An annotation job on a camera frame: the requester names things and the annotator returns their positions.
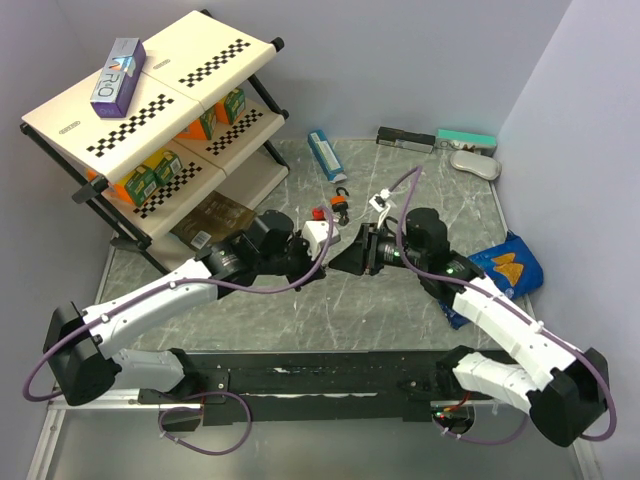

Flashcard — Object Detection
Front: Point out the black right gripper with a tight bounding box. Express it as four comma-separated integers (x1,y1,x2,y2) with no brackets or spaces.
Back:
328,222,426,276

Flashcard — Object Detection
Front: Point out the orange black padlock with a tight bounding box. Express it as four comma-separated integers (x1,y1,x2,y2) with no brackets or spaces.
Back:
330,187,349,214

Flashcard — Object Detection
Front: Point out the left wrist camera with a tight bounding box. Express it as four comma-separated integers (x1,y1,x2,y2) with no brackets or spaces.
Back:
301,219,341,260

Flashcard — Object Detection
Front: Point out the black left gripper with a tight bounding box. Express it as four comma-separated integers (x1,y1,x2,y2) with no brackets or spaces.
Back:
257,229,326,291

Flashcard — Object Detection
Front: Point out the teal white box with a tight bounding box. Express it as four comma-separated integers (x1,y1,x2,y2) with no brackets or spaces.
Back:
435,129,497,157

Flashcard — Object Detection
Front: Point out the blue chips bag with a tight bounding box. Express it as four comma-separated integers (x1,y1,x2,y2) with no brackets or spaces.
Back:
468,230,544,300

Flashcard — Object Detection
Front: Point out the orange green box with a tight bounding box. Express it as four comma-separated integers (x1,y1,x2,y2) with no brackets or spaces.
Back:
214,88,246,125
176,107,217,140

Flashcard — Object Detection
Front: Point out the grey oval case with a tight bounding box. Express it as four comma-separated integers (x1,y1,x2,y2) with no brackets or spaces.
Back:
450,150,502,181

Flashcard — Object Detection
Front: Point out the green scrub daddy box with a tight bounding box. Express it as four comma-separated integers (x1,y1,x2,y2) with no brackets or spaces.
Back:
144,149,183,187
113,165,158,207

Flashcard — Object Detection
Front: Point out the green Scrub Daddy box front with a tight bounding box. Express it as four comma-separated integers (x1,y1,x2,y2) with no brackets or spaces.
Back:
113,165,158,207

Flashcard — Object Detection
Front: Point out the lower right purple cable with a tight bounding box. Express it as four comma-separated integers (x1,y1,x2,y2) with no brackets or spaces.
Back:
434,394,529,446

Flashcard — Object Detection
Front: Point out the beige checkered shelf rack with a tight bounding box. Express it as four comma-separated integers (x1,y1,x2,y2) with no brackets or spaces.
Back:
21,10,289,273

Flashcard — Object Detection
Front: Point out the blue long box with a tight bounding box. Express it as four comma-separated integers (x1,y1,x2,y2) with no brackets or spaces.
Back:
307,130,347,184

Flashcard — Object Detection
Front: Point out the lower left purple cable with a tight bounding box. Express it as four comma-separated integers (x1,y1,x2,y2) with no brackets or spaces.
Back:
158,388,254,456

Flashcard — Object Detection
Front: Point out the black long box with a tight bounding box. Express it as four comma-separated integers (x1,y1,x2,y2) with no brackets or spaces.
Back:
376,126,436,154

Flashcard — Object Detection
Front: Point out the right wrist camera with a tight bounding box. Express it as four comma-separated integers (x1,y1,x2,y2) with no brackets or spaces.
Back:
369,189,395,229

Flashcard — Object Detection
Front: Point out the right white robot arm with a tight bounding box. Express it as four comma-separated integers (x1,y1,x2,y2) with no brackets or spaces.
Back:
329,208,612,447

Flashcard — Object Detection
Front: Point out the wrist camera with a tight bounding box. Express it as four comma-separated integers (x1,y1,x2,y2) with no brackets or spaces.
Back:
301,219,341,260
369,189,395,229

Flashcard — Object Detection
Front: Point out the purple silver box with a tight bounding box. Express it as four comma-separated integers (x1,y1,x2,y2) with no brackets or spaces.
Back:
90,38,146,119

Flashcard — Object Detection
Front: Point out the brown paper package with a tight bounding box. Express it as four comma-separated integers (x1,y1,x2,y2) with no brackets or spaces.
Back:
170,191,256,251

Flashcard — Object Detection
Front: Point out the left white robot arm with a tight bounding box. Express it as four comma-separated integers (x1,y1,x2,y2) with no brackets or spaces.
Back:
42,210,339,406

